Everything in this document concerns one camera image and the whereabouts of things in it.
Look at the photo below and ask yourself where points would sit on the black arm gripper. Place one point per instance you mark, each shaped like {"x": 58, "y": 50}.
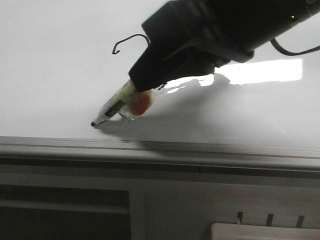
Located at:
{"x": 181, "y": 31}

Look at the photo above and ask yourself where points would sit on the white whiteboard marker with magnet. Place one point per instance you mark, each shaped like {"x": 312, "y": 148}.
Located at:
{"x": 128, "y": 102}

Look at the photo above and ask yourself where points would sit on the white framed whiteboard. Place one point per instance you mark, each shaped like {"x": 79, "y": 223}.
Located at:
{"x": 61, "y": 60}

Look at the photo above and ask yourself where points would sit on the white tray with clips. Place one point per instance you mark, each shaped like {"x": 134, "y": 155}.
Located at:
{"x": 239, "y": 231}

